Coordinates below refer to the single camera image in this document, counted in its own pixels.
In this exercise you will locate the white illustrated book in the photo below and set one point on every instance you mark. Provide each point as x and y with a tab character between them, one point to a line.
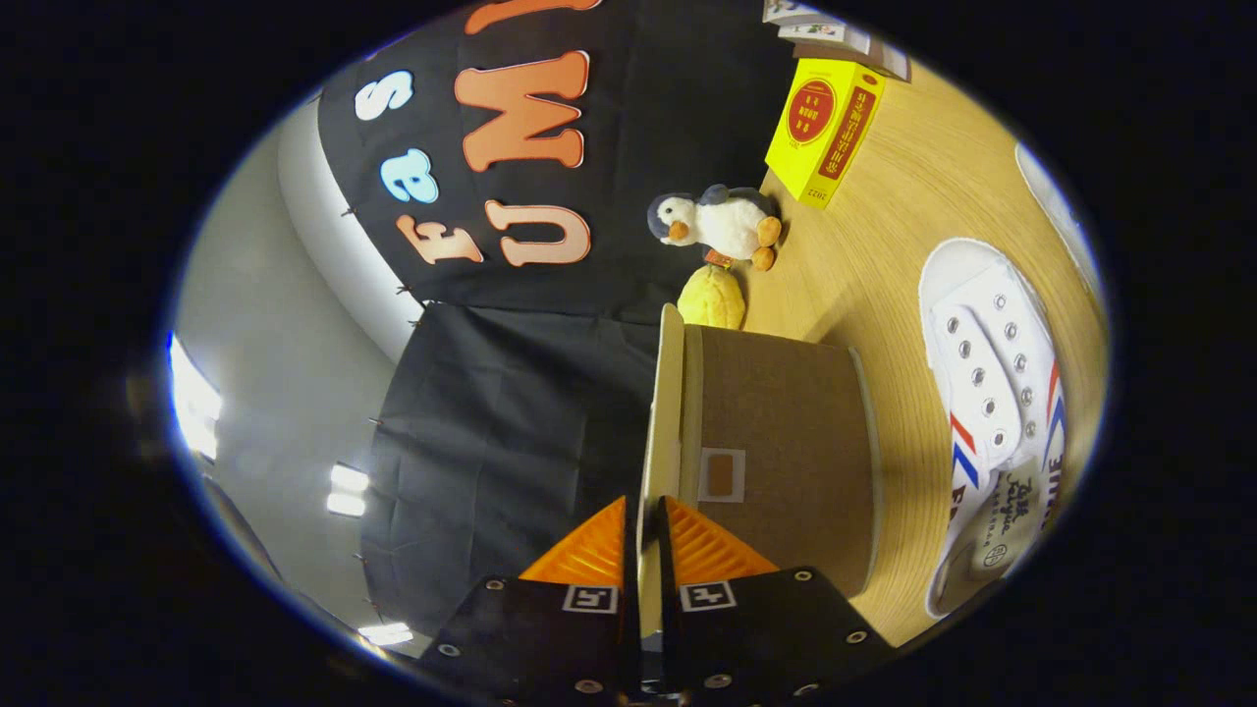
791	10

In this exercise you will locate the penguin plush toy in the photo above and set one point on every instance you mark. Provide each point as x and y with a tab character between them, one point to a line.
722	224

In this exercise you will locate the yellow book with red label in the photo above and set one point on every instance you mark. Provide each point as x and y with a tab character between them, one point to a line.
815	118

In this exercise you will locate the yellow plush toy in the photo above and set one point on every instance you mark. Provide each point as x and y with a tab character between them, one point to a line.
712	299

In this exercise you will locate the white canvas shoe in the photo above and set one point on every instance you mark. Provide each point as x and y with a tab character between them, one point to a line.
1056	206
982	393

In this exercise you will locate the brown storage box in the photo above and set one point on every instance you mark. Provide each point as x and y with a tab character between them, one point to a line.
786	422

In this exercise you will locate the white paperback book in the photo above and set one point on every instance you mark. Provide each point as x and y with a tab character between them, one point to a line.
825	34

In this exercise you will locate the ceiling light panel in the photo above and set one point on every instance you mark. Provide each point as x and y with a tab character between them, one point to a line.
385	634
194	398
348	491

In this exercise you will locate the row of black cloth clips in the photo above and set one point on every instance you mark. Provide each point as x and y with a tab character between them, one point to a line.
404	290

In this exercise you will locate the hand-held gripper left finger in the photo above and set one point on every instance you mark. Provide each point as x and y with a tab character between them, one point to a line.
550	638

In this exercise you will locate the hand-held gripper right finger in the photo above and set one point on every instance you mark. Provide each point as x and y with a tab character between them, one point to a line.
766	628

